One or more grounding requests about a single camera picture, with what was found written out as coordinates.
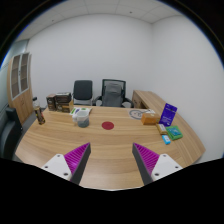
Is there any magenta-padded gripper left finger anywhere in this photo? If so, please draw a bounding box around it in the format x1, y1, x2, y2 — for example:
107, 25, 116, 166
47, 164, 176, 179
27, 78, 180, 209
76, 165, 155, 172
41, 142, 92, 185

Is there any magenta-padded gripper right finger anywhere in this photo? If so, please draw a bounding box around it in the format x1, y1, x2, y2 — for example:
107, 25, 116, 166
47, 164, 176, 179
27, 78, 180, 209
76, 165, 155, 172
132, 142, 184, 186

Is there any clear black-capped drink bottle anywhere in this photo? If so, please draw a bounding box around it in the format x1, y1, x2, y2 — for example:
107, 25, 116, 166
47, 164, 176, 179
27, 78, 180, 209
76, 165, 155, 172
32, 96, 46, 126

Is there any small light blue box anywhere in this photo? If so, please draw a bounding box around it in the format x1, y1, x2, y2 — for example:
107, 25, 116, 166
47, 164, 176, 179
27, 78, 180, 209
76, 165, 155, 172
161, 134, 172, 145

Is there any small tan box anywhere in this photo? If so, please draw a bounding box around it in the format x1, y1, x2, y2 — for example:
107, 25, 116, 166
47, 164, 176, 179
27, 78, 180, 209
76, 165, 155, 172
155, 123, 168, 136

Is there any green flat box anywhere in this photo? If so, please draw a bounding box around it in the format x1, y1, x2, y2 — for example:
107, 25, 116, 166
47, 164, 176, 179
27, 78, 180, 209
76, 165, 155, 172
165, 125, 184, 141

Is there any grey and white mug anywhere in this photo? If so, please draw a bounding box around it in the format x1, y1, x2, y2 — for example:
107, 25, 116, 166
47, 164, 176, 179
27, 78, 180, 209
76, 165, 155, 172
71, 109, 91, 129

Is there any orange box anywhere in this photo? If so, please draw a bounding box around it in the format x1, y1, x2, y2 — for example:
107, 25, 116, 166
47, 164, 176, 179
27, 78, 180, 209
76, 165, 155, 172
140, 112, 161, 126

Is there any flat round red coaster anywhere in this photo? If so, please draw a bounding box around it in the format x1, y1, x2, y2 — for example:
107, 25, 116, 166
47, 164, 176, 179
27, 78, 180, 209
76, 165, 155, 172
101, 121, 115, 131

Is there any round white disc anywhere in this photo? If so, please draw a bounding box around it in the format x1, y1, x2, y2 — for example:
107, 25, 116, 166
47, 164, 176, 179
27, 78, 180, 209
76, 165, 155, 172
128, 108, 149, 120

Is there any purple standing card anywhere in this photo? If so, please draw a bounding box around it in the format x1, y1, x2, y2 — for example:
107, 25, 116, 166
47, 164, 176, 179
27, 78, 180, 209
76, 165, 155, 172
158, 102, 179, 127

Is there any brown carton with tan end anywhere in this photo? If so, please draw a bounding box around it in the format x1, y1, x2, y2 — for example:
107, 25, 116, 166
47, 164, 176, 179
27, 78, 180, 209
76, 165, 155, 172
55, 99, 75, 114

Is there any wooden side cabinet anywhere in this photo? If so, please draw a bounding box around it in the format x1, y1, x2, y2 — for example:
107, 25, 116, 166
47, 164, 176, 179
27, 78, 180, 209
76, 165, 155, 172
131, 89, 174, 113

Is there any small dark brown box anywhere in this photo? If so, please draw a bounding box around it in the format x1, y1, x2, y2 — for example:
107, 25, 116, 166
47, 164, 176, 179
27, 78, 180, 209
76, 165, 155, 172
45, 93, 58, 112

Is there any dark brown carton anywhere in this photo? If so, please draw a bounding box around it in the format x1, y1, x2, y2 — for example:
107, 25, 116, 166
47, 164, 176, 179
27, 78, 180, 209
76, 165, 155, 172
55, 92, 73, 105

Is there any black leather sofa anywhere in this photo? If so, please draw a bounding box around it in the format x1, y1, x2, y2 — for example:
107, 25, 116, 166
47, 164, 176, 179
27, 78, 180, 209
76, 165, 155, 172
0, 107, 24, 160

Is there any black mesh office chair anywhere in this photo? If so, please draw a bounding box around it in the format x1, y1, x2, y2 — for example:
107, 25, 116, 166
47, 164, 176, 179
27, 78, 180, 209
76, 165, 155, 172
92, 78, 134, 109

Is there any wooden glass-door cabinet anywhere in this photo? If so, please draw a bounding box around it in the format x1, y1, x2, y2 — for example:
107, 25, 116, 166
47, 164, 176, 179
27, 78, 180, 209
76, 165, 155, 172
6, 52, 34, 125

